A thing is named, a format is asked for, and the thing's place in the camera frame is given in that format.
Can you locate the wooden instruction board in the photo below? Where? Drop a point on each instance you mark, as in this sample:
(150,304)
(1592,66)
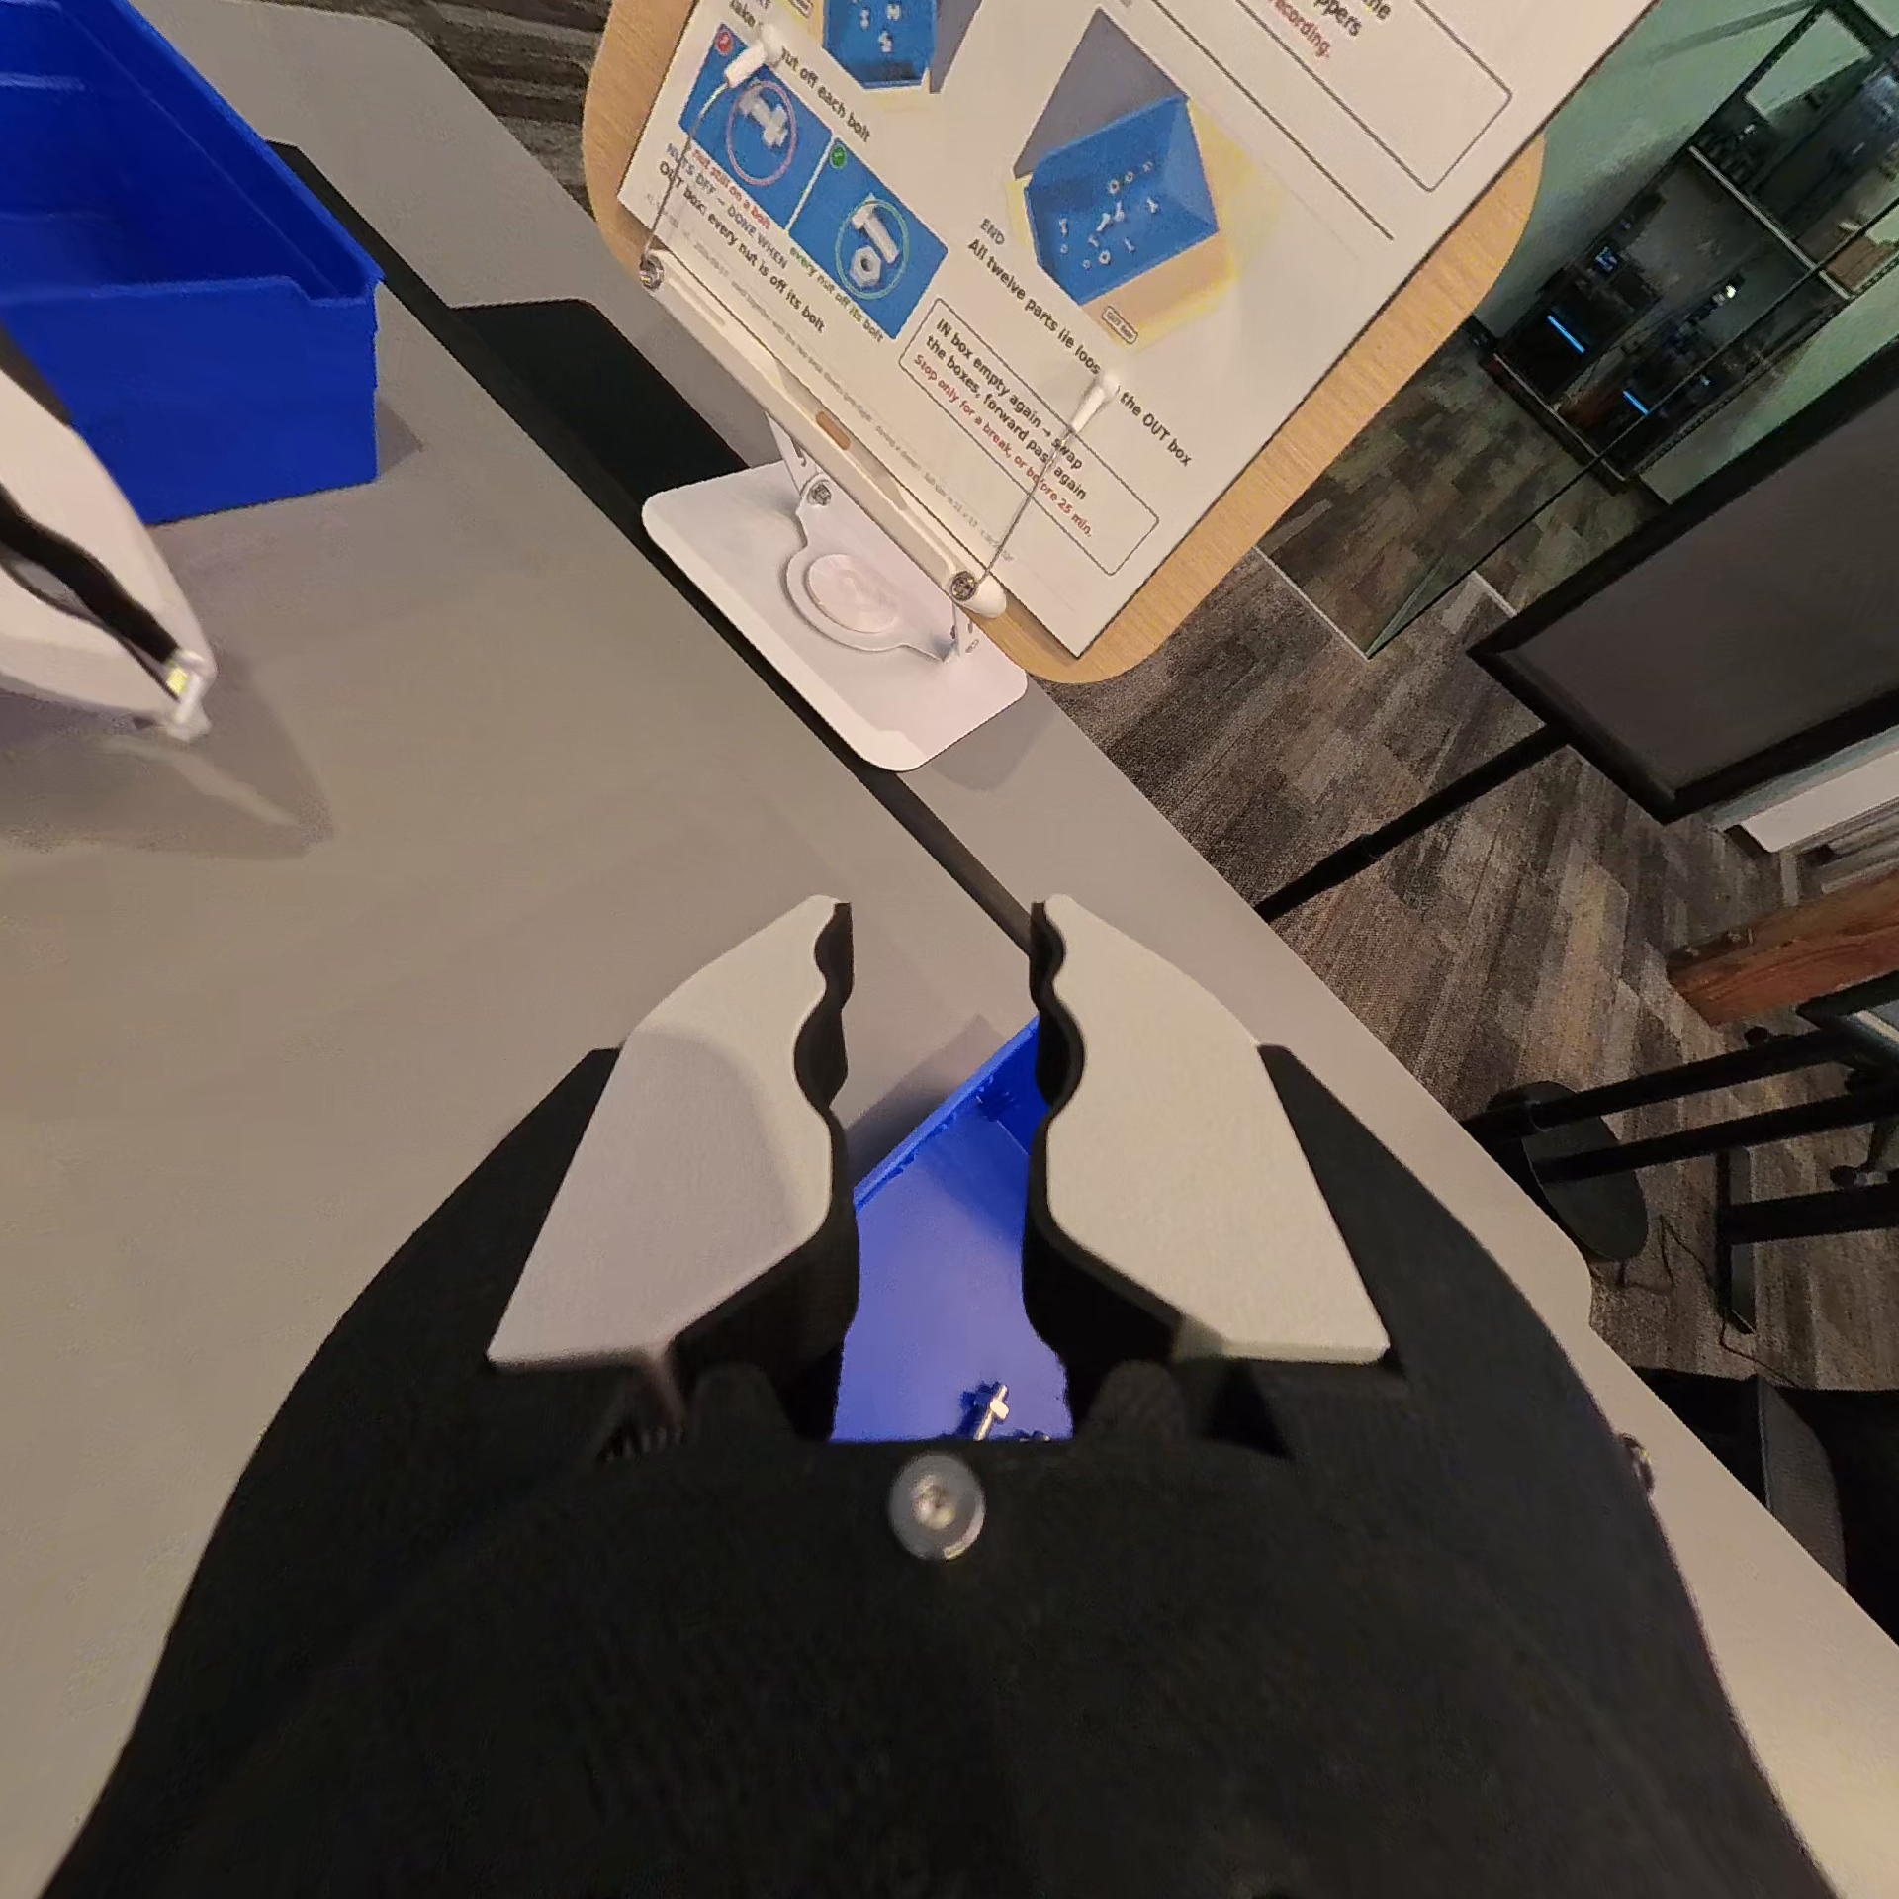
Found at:
(1262,296)

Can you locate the metal table screw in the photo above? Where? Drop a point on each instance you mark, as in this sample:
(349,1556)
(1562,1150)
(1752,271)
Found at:
(1633,1460)

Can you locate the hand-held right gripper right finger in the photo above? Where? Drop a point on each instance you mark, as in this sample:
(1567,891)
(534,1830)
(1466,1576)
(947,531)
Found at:
(1202,1186)

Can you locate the steel hex nut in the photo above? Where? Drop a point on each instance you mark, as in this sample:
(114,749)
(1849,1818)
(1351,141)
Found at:
(187,696)

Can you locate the black pole stand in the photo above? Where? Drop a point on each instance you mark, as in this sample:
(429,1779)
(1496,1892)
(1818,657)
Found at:
(1571,1171)

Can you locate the blue plastic bin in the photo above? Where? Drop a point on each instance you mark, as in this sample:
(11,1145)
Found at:
(179,296)
(934,1262)

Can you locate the black high-back chair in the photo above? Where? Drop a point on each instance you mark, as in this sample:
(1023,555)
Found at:
(1810,1484)

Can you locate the steel hex bolt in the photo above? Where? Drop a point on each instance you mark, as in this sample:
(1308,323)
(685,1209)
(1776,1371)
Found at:
(991,1409)

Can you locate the wooden beam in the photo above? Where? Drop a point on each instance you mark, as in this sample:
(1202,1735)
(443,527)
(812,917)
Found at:
(1795,956)

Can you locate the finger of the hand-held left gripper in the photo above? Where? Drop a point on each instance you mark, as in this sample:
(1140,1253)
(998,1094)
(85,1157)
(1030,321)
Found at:
(76,475)
(60,645)

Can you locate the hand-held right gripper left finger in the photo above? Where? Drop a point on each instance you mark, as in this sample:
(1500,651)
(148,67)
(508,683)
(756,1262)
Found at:
(667,1186)

